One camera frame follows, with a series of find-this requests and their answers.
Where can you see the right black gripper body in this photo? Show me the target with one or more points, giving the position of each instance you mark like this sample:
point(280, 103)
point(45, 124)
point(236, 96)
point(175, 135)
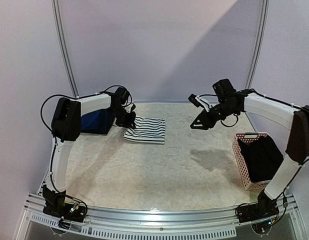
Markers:
point(208, 115)

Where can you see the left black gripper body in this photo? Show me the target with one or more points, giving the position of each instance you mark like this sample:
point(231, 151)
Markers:
point(123, 119)

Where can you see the black white striped tank top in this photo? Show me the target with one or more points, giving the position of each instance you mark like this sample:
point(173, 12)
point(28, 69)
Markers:
point(147, 130)

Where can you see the black garment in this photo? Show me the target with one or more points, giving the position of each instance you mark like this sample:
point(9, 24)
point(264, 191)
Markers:
point(262, 158)

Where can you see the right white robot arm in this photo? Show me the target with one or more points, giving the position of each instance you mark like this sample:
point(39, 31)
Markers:
point(291, 118)

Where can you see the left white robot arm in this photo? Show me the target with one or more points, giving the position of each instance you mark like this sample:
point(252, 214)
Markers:
point(66, 124)

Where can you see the pink perforated laundry basket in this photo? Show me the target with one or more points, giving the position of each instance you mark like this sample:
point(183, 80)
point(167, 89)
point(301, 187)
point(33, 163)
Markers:
point(247, 138)

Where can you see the folded blue garment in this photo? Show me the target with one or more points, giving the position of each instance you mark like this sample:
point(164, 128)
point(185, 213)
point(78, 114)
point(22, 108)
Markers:
point(97, 122)

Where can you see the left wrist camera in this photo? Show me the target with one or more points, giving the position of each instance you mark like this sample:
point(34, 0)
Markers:
point(131, 108)

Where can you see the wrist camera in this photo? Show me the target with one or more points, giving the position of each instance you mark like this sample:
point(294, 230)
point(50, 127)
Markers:
point(131, 108)
point(199, 101)

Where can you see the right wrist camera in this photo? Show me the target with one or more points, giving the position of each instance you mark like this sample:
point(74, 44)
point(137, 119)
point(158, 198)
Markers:
point(199, 101)

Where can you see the aluminium front rail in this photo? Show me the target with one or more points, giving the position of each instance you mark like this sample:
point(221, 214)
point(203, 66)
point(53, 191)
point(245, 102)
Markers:
point(118, 224)

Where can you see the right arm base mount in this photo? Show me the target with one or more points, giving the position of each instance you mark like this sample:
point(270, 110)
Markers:
point(263, 208)

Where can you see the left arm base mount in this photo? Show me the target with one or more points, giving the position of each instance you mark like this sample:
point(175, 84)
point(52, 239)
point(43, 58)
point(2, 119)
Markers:
point(63, 206)

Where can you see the right aluminium corner post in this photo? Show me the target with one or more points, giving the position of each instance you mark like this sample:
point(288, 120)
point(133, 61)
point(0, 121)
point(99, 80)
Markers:
point(258, 42)

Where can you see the aluminium corner post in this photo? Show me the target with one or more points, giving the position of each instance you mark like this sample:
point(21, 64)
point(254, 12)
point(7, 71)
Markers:
point(63, 47)
point(258, 42)

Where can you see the left aluminium corner post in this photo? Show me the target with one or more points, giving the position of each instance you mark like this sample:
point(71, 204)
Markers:
point(63, 47)

